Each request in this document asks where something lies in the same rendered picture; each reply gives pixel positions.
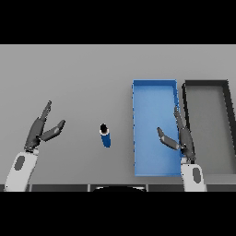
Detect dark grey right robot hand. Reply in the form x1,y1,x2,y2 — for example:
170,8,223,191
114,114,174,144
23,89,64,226
156,105,197,164

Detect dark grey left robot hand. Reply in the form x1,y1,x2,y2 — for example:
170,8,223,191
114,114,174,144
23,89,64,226
24,100,66,153

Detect dark grey bin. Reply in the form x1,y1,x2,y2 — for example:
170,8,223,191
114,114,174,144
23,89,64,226
182,79,236,175

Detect blue bin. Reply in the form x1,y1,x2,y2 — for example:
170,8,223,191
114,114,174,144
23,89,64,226
132,78,183,177

